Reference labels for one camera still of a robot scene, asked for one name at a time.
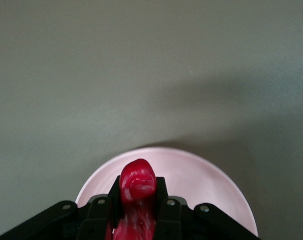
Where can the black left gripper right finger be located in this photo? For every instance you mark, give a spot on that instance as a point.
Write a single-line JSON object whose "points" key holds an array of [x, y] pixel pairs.
{"points": [[174, 217]]}

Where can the pink round plate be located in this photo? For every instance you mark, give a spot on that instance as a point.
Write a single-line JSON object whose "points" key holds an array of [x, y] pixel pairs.
{"points": [[204, 180]]}

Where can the red chili pepper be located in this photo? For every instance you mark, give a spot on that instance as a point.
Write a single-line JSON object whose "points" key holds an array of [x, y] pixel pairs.
{"points": [[139, 180]]}

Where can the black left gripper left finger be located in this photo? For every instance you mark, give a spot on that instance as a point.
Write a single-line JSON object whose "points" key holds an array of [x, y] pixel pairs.
{"points": [[96, 215]]}

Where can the brown table cloth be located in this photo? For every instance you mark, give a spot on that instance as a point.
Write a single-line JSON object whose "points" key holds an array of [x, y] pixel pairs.
{"points": [[66, 87]]}

